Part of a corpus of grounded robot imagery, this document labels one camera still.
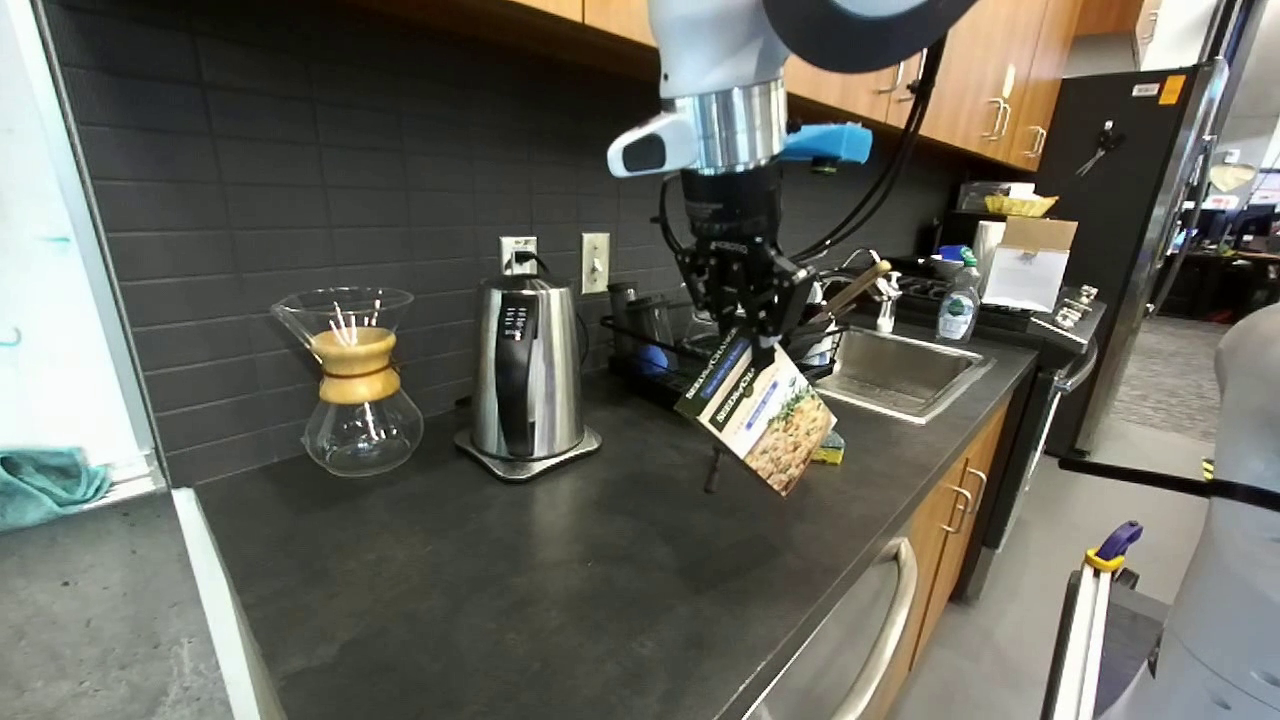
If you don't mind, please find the brown and white cardboard box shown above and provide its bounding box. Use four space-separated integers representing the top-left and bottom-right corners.
979 213 1082 320

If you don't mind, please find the glass carafe with wooden collar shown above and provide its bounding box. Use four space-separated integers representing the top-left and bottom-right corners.
268 284 426 485

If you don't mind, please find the stainless steel sink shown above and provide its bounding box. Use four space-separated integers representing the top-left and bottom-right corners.
813 329 1000 430

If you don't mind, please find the clear soap bottle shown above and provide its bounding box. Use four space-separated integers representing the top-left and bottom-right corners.
932 242 985 349

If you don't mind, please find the white wall power outlet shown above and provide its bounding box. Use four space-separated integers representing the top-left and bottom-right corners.
494 232 545 284

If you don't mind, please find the black refrigerator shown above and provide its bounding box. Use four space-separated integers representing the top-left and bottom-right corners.
1035 60 1239 466

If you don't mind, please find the yellow and green sponge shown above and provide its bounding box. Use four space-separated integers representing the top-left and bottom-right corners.
806 430 851 474

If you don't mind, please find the white wall light switch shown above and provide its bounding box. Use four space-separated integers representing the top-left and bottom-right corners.
577 228 616 301

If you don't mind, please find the stainless steel dishwasher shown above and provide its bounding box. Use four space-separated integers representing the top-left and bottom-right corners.
737 533 927 720

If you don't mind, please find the wooden cabinet door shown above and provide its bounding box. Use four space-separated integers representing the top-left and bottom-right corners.
913 397 1020 654
916 0 1089 177
512 0 663 54
778 54 936 133

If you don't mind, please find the wooden upper cabinet door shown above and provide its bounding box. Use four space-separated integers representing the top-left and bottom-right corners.
778 54 936 133
512 0 663 54
916 0 1089 177

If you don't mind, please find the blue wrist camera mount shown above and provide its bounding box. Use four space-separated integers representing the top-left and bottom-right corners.
774 121 880 177

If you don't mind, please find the kettle power base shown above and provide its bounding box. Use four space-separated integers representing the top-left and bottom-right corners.
450 426 602 485

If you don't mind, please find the metal sink faucet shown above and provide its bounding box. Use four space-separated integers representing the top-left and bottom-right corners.
823 248 905 339

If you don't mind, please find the teal cloth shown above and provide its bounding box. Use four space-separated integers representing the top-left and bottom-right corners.
0 443 120 536

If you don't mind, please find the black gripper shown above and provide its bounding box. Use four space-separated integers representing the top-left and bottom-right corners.
675 169 819 365

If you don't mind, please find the stainless steel electric kettle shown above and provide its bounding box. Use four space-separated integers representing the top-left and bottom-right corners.
468 278 589 466

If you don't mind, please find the wooden lower cabinet door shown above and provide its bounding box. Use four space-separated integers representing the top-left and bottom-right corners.
913 397 1020 654

